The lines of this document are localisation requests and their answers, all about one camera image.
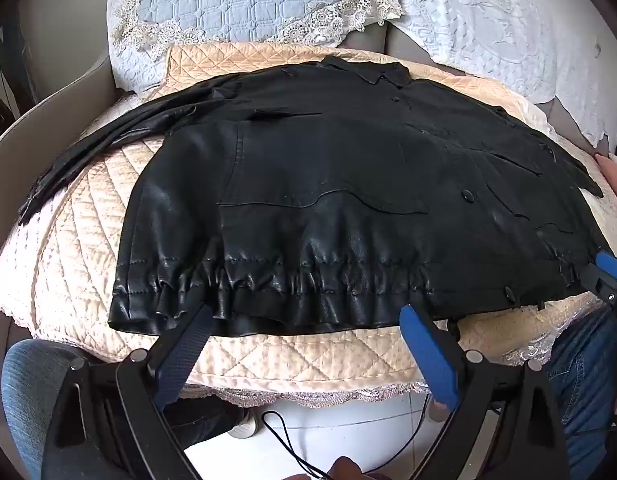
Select grey sofa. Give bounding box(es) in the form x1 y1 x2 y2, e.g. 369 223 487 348
0 0 617 331

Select person's left leg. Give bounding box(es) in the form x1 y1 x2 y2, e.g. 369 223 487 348
2 339 84 480

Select black cable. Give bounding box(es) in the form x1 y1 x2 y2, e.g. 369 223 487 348
381 394 435 467
261 411 339 479

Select black leather jacket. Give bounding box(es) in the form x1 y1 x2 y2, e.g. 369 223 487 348
18 56 605 338

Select person's right leg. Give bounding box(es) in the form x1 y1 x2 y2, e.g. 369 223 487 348
546 305 617 480

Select person's right forearm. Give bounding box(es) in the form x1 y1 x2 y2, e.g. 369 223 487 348
595 154 617 198

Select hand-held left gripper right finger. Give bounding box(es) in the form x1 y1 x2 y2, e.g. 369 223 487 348
399 304 572 480

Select person's leg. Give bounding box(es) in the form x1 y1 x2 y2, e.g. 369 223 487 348
2 339 84 480
546 305 617 480

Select white embroidered sofa cover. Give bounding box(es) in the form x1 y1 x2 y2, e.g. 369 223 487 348
389 0 617 148

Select white lace seat cover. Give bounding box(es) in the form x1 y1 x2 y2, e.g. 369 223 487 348
0 95 559 409

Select white shoe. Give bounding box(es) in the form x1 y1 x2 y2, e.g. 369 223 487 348
227 407 262 441

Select beige quilted mat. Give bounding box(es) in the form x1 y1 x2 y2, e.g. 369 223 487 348
0 42 614 396

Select blue quilted lace-trimmed pillow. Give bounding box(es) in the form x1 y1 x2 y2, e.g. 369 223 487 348
107 0 407 93

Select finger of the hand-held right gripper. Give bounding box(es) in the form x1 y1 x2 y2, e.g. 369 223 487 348
579 264 617 306
595 251 617 288

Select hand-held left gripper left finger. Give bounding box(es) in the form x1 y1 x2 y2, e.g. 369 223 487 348
41 302 214 480

